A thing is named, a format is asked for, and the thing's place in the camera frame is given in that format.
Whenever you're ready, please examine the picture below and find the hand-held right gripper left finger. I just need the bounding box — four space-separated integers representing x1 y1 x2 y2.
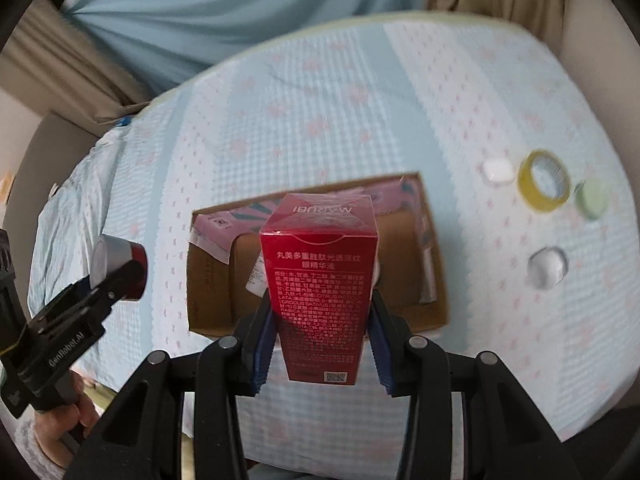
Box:
66 294 277 480

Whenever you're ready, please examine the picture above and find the person's left forearm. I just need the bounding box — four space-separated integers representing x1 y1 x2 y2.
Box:
0 410 68 480

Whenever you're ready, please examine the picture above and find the yellow tape roll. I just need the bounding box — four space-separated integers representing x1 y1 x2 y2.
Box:
517 149 572 214

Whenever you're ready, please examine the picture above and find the cardboard box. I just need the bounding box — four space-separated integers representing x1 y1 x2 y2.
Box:
187 172 450 346

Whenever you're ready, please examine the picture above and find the light blue curtain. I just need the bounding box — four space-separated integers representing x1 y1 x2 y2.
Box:
67 0 432 92

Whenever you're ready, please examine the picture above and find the pink printed packet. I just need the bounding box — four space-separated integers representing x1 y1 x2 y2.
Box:
192 175 427 267

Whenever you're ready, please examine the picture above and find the pale green round lid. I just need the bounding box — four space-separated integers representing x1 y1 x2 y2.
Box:
573 179 609 221

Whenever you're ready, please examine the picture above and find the person's left hand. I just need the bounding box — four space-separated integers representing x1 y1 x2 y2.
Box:
36 367 102 462

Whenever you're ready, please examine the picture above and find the blue checked printed blanket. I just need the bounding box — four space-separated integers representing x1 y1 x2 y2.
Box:
27 10 637 463

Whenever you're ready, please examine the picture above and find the red jar with silver lid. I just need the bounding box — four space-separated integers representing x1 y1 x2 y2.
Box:
88 233 150 302

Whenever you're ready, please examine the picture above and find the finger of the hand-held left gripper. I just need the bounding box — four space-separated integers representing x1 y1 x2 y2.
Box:
27 259 147 335

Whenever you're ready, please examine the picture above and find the white labelled tube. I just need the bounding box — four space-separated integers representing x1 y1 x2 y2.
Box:
244 252 269 297

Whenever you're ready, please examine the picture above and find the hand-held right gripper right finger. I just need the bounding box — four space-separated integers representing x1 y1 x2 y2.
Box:
366 290 568 480

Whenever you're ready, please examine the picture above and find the red cosmetics carton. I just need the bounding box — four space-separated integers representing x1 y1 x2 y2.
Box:
259 192 379 386

